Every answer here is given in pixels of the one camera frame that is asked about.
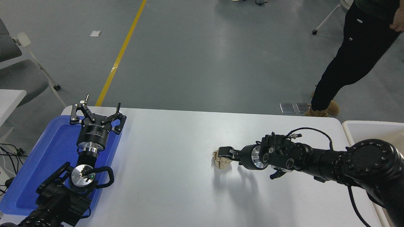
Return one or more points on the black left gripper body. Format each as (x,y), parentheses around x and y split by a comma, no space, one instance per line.
(93,134)

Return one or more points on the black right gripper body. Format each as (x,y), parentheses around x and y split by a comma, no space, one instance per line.
(246,157)

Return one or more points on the tan paper ball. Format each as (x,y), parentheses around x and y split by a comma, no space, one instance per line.
(222,162)

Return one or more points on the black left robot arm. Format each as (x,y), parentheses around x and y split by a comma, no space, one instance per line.
(56,201)

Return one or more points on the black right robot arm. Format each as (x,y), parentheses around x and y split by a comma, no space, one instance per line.
(363,160)

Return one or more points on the person's left hand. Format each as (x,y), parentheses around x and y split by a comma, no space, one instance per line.
(398,20)

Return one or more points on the blue plastic tray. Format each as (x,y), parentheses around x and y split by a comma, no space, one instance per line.
(47,157)

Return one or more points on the grey office chair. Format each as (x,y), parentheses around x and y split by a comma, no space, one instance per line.
(22,78)

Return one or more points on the silver floor plate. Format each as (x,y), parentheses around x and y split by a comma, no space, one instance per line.
(287,108)
(302,107)

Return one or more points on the white side table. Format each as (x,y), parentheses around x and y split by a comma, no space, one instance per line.
(9,101)

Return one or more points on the large pale bin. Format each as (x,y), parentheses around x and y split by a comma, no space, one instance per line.
(356,132)

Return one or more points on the person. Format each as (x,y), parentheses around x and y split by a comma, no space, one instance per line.
(356,53)

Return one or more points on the grey wheeled base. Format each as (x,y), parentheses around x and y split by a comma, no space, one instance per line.
(260,2)

